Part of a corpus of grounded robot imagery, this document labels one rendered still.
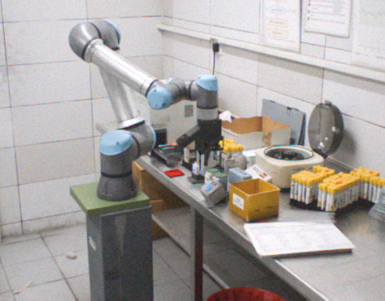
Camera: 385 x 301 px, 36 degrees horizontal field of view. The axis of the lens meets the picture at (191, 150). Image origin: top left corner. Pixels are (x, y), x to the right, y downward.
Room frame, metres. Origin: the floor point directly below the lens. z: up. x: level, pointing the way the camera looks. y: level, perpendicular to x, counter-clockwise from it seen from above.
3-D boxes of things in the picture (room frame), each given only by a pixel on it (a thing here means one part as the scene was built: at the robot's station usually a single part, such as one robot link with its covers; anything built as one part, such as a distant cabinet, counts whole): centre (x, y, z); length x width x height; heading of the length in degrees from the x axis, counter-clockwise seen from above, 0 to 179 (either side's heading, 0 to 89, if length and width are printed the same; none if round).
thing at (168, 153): (2.55, 0.12, 0.92); 0.21 x 0.07 x 0.05; 26
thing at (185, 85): (2.06, 0.04, 1.30); 0.11 x 0.11 x 0.08; 62
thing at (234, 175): (2.10, -0.19, 0.92); 0.10 x 0.07 x 0.10; 29
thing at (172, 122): (2.76, 0.12, 1.03); 0.31 x 0.27 x 0.30; 26
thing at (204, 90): (2.03, -0.05, 1.30); 0.09 x 0.08 x 0.11; 62
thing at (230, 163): (2.45, -0.14, 0.91); 0.20 x 0.10 x 0.07; 26
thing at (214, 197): (2.05, -0.10, 0.92); 0.13 x 0.07 x 0.08; 116
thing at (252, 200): (1.95, -0.22, 0.93); 0.13 x 0.13 x 0.10; 28
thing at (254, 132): (2.63, -0.27, 0.95); 0.29 x 0.25 x 0.15; 116
